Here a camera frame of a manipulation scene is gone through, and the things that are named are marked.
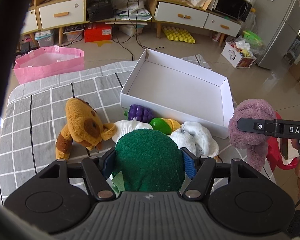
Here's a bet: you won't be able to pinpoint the red plastic stool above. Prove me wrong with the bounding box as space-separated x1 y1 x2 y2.
267 115 300 170

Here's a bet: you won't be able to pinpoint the red shoe box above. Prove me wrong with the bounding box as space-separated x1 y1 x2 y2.
84 22 112 42

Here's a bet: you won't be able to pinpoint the white knit glove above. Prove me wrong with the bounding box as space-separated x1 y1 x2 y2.
170 121 219 158

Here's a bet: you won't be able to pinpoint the dark green felt plush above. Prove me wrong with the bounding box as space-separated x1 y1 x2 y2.
111 129 185 192

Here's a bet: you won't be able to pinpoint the green yellow toy corn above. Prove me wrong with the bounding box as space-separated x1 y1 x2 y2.
149 118 181 135

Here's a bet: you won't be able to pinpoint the grey checked tablecloth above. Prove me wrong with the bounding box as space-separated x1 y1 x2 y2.
0 54 277 205

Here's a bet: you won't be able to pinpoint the pink shopping bag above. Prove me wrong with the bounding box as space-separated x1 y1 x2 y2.
13 46 84 84

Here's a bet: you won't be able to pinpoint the wooden white TV cabinet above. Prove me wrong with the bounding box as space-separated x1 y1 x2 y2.
21 0 242 37

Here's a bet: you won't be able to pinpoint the black printer device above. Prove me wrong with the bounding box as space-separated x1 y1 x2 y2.
86 0 114 22

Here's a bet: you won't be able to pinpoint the brown plush animal toy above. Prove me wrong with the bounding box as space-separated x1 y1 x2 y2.
56 98 117 160

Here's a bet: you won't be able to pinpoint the green plastic basket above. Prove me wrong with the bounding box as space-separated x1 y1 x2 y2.
243 30 262 46

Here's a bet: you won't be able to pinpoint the black microwave oven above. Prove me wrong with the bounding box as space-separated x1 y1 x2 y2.
212 0 253 22

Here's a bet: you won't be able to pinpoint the white cardboard box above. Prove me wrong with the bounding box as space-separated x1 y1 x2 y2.
120 49 234 139

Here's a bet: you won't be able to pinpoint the silver refrigerator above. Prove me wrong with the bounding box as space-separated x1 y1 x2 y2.
254 0 300 70

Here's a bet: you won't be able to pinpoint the white glove red cuff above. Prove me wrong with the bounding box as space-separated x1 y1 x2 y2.
111 120 153 144

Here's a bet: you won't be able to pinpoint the white toy carton box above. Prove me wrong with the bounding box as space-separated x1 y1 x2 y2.
221 42 256 68

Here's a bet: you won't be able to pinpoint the mauve towel cloth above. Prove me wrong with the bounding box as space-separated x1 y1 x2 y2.
229 99 276 172

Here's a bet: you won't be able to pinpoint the purple toy grapes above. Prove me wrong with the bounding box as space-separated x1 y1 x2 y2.
124 104 154 123

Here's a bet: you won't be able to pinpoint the yellow egg tray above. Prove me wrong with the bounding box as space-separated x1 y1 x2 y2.
162 26 196 44

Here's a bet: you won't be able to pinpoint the clear storage bin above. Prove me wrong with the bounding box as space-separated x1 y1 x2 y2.
34 30 55 48

